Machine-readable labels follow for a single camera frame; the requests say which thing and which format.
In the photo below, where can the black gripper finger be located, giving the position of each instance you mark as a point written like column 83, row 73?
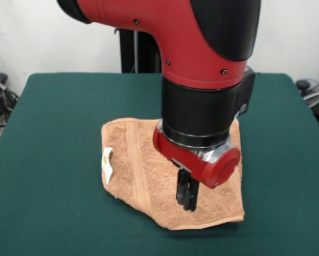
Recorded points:
column 192, row 197
column 181, row 192

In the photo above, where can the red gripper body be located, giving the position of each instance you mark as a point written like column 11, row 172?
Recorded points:
column 191, row 165

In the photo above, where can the tan terry towel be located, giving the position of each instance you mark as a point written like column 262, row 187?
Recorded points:
column 138, row 173

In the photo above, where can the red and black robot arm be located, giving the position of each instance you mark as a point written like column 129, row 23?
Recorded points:
column 201, row 66

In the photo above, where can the dark green tablecloth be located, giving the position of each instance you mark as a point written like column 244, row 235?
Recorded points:
column 55, row 186

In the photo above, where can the small black round device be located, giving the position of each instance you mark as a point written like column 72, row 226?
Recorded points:
column 302, row 84

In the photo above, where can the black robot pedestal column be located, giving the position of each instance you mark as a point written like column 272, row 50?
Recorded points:
column 127, row 53

